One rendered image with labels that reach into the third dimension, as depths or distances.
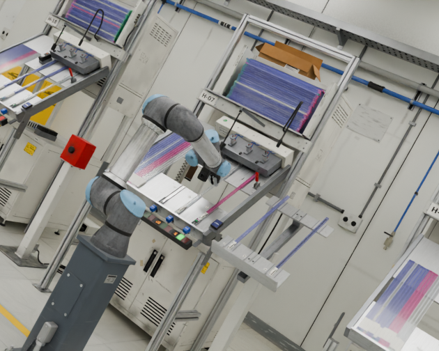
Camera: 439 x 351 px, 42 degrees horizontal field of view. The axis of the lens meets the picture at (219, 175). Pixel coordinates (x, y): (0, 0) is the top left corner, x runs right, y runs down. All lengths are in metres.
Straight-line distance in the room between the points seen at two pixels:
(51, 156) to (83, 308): 1.76
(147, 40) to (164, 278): 1.73
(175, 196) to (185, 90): 2.52
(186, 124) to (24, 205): 1.88
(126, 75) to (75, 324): 2.16
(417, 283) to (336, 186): 1.99
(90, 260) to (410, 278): 1.39
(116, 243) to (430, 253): 1.46
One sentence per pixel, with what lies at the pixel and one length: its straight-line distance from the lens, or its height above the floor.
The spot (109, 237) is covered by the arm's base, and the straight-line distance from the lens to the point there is 2.25.
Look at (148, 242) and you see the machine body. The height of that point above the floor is 0.47.
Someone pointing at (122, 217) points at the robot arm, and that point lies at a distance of 2.24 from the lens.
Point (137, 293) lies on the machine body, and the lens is 3.24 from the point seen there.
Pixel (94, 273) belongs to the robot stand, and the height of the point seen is 0.47.
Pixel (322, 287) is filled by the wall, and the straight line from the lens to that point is 4.52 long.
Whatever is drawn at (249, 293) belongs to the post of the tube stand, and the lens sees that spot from 2.66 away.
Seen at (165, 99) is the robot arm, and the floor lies 1.17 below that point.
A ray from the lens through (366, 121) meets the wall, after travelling 4.64.
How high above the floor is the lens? 1.09
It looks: 2 degrees down
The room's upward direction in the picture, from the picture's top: 29 degrees clockwise
